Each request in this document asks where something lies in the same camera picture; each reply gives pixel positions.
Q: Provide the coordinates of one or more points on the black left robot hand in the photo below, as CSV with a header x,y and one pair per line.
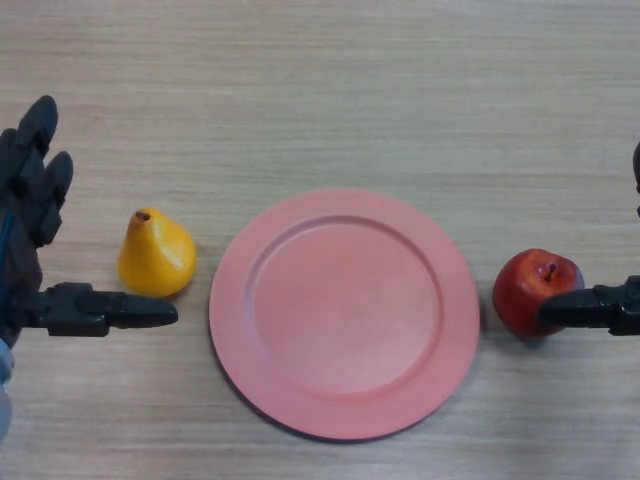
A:
x,y
22,225

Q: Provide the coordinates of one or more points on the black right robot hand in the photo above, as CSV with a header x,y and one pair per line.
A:
x,y
585,309

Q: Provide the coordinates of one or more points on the yellow pear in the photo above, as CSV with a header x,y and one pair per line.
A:
x,y
155,255

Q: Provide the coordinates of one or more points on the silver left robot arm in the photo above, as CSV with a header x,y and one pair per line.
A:
x,y
5,390

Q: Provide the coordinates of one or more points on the pink round plate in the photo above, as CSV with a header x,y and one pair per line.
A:
x,y
345,315

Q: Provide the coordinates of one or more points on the red apple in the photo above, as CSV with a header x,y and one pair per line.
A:
x,y
520,290

